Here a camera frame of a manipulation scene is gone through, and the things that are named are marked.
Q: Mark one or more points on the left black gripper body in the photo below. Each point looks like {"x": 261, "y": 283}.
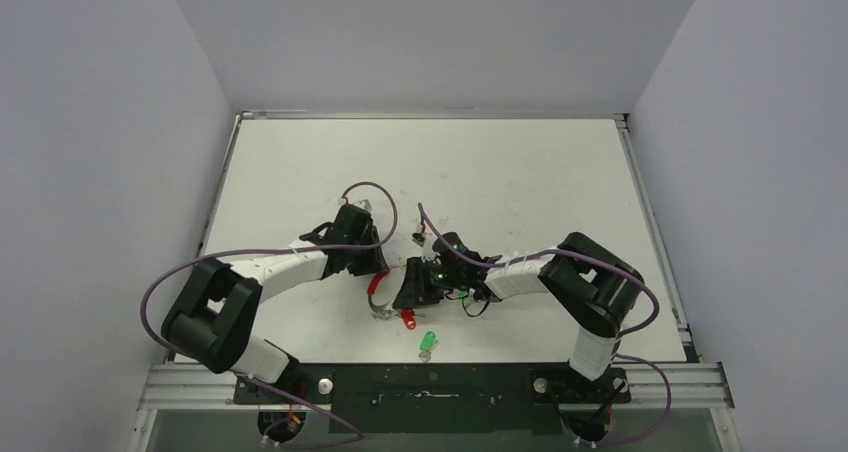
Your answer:
{"x": 363, "y": 262}

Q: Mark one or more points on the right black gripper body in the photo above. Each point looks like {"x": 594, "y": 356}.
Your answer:
{"x": 411, "y": 285}

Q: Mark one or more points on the silver keyring with red grip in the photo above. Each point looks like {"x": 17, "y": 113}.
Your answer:
{"x": 381, "y": 293}

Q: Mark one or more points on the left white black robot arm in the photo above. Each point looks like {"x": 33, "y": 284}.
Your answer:
{"x": 213, "y": 317}

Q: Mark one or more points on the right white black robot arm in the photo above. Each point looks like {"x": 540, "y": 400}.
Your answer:
{"x": 596, "y": 288}

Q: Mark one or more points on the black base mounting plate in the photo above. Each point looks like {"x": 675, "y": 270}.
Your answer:
{"x": 456, "y": 397}

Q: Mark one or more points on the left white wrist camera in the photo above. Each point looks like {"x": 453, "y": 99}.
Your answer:
{"x": 354, "y": 202}

